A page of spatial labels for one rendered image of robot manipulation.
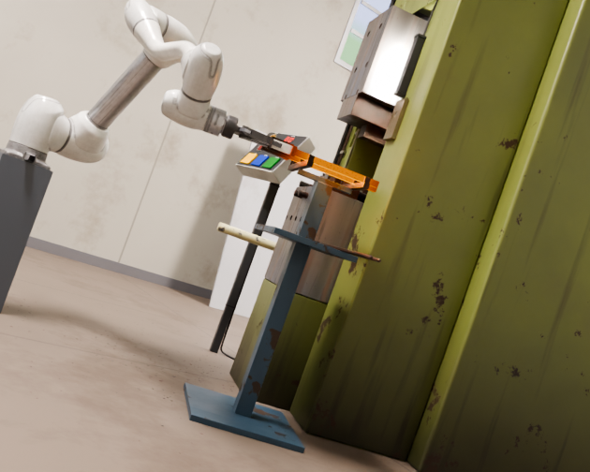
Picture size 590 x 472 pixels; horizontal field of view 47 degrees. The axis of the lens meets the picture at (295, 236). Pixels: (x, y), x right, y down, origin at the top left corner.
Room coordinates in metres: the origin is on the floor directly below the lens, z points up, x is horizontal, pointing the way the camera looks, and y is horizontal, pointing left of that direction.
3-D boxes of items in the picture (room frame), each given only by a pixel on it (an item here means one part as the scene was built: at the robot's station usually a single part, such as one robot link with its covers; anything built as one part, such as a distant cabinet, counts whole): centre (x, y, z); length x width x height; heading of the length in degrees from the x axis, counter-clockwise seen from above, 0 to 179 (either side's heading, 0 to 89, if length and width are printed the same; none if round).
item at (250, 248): (3.50, 0.19, 0.54); 0.04 x 0.04 x 1.08; 15
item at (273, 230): (2.41, -0.03, 0.67); 0.40 x 0.30 x 0.02; 12
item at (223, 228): (3.29, 0.15, 0.62); 0.44 x 0.05 x 0.05; 105
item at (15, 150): (2.68, 1.12, 0.63); 0.22 x 0.18 x 0.06; 34
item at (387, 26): (2.99, -0.24, 1.56); 0.42 x 0.39 x 0.40; 105
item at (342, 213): (2.98, -0.25, 0.69); 0.56 x 0.38 x 0.45; 105
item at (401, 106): (2.71, -0.23, 1.27); 0.09 x 0.02 x 0.17; 15
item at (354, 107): (3.04, -0.23, 1.32); 0.42 x 0.20 x 0.10; 105
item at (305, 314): (2.98, -0.25, 0.23); 0.56 x 0.38 x 0.47; 105
